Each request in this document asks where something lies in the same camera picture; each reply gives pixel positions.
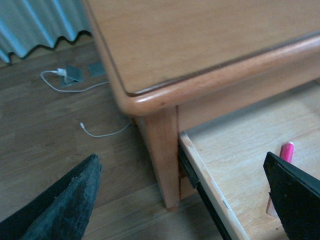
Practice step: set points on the wooden nightstand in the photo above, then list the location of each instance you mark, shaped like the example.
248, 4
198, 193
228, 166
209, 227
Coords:
175, 64

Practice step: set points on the wooden drawer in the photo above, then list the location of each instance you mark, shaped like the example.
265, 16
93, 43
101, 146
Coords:
228, 153

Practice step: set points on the closed metal floor socket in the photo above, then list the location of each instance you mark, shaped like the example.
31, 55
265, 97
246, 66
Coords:
96, 69

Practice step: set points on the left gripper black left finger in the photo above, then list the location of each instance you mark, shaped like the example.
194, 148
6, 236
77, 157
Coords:
61, 212

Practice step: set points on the grey pleated curtain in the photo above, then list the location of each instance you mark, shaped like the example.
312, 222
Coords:
25, 24

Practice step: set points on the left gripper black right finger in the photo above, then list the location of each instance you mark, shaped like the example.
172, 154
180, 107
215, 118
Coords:
296, 198

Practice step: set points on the metal floor socket box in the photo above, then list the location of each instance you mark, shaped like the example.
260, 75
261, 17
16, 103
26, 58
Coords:
73, 75

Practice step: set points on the pink highlighter marker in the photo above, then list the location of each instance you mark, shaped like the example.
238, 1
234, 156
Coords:
287, 151

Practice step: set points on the white charger plug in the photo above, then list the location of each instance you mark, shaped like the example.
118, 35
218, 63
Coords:
60, 72

